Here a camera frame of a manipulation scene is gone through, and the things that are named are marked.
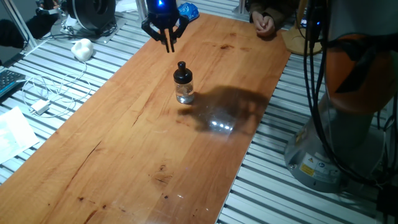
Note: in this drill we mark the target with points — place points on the left forearm brown sleeve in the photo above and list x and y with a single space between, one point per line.
281 11

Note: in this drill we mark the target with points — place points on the slanted aluminium post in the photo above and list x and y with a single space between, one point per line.
17 23

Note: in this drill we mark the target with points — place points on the grey metal base plate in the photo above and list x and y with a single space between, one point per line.
109 32

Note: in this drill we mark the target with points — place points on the person's right hand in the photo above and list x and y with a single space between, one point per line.
258 20

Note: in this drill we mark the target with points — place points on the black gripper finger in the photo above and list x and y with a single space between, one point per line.
149 29
182 26

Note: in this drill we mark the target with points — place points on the small clear glass jar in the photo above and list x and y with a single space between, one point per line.
185 91

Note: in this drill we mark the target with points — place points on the white charger adapter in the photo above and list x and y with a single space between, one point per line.
39 107

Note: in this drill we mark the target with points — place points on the black sleeved forearm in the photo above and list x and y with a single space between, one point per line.
18 31

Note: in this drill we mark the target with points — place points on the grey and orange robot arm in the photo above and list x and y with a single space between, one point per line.
357 77

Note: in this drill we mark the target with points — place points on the white rounded plastic lump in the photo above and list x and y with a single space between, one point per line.
82 49

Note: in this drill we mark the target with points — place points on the black computer keyboard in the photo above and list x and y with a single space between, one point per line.
7 81

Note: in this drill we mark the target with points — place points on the blue plastic bag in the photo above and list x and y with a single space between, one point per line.
188 11

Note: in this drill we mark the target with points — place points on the white paper sheet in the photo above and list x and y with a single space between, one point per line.
14 133

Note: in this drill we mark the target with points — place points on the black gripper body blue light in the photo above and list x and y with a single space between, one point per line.
161 15

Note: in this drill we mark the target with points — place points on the round wooden stool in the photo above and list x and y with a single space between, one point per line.
300 43

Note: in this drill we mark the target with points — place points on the upright aluminium post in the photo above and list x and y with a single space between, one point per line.
141 11

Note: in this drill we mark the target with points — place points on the person's left hand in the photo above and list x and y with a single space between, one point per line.
269 26

